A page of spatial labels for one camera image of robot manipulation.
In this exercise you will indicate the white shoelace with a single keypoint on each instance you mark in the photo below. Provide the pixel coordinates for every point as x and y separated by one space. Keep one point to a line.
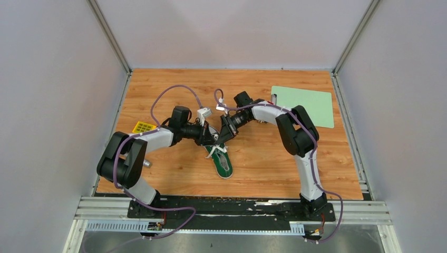
217 150

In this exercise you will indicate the silver microphone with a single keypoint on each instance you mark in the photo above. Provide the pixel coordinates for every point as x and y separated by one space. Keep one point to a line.
147 164

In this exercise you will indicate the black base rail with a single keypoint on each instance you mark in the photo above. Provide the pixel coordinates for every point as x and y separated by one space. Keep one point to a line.
234 216

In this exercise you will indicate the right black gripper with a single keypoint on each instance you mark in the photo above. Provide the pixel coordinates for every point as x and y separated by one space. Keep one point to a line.
228 130

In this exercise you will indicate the light green clipboard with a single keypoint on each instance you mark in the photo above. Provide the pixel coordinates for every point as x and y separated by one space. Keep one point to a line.
318 104

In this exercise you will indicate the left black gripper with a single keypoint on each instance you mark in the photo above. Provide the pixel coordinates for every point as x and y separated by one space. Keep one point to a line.
205 137

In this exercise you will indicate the green canvas sneaker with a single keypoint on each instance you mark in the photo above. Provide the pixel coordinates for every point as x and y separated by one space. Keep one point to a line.
223 166

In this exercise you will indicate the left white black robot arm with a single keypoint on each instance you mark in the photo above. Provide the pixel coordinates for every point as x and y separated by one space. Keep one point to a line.
122 161

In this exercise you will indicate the blue yellow toy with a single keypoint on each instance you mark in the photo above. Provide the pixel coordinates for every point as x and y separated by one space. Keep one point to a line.
141 127

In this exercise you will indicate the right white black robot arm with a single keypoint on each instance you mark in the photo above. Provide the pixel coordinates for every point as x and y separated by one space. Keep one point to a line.
299 137

